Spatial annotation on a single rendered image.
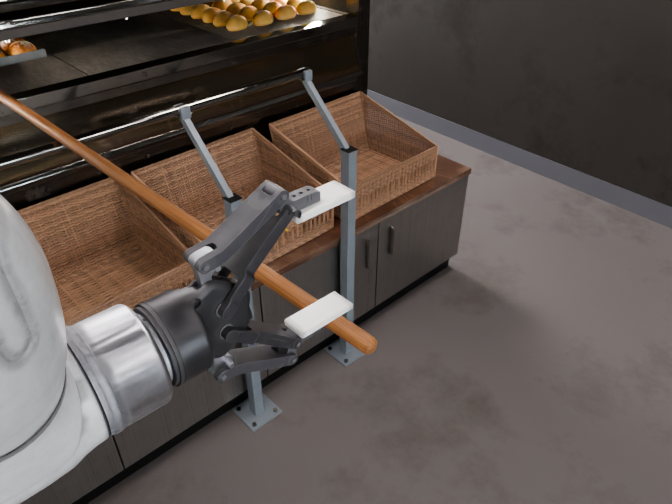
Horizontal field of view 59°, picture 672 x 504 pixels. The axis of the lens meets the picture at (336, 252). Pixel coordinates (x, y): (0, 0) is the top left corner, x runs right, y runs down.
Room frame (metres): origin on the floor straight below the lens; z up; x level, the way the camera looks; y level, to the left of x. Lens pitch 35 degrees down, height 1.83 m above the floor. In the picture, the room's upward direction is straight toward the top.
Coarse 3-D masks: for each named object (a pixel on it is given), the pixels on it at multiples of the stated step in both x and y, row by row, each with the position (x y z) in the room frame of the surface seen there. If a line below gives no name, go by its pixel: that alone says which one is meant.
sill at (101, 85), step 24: (312, 24) 2.55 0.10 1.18; (336, 24) 2.60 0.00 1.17; (216, 48) 2.21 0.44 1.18; (240, 48) 2.26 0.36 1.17; (264, 48) 2.34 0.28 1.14; (120, 72) 1.94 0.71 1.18; (144, 72) 1.99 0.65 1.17; (168, 72) 2.05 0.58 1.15; (24, 96) 1.73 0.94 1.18; (48, 96) 1.76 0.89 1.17; (72, 96) 1.81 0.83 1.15
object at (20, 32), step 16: (176, 0) 1.93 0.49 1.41; (192, 0) 1.97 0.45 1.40; (208, 0) 2.01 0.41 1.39; (80, 16) 1.73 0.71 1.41; (96, 16) 1.76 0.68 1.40; (112, 16) 1.79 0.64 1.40; (128, 16) 1.82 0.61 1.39; (0, 32) 1.58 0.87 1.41; (16, 32) 1.60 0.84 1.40; (32, 32) 1.63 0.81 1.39; (48, 32) 1.66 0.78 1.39
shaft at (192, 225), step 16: (0, 96) 1.66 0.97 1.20; (32, 112) 1.53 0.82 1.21; (48, 128) 1.44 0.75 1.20; (64, 144) 1.37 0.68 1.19; (80, 144) 1.33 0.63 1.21; (96, 160) 1.26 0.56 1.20; (112, 176) 1.20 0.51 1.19; (128, 176) 1.17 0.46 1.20; (144, 192) 1.11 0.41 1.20; (160, 208) 1.05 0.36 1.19; (176, 208) 1.04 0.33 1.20; (192, 224) 0.98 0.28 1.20; (256, 272) 0.83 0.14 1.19; (272, 272) 0.83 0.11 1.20; (272, 288) 0.80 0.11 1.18; (288, 288) 0.78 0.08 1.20; (304, 304) 0.75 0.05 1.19; (336, 320) 0.70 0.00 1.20; (352, 336) 0.67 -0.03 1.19; (368, 336) 0.67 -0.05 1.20; (368, 352) 0.65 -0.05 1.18
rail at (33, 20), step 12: (132, 0) 1.84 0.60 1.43; (144, 0) 1.86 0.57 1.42; (156, 0) 1.89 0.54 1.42; (168, 0) 1.92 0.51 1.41; (60, 12) 1.69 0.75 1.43; (72, 12) 1.71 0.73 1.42; (84, 12) 1.74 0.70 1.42; (96, 12) 1.76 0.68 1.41; (0, 24) 1.58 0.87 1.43; (12, 24) 1.60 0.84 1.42; (24, 24) 1.62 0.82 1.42
